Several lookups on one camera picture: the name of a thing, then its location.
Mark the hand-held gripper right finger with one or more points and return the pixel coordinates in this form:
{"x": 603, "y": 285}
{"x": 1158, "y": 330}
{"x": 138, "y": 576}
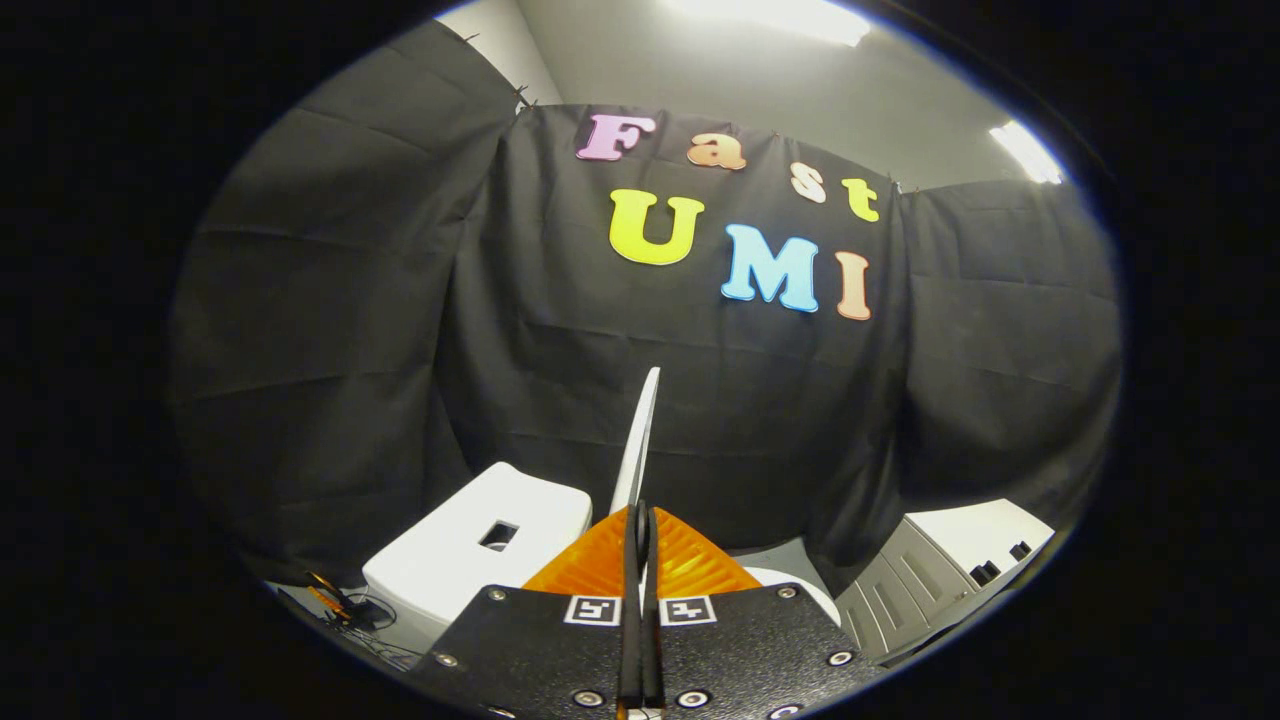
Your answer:
{"x": 750, "y": 650}

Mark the small ceiling light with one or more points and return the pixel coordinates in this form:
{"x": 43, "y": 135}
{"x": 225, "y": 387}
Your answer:
{"x": 1027, "y": 152}

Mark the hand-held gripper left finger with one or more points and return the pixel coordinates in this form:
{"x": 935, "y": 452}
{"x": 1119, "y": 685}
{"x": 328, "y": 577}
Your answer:
{"x": 530, "y": 650}

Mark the black backdrop cloth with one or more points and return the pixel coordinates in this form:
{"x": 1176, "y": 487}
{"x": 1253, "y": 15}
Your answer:
{"x": 600, "y": 380}

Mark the large ceiling light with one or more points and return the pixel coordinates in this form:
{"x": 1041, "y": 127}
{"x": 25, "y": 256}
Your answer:
{"x": 780, "y": 15}

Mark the grey cabinet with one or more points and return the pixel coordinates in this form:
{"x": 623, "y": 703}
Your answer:
{"x": 900, "y": 590}

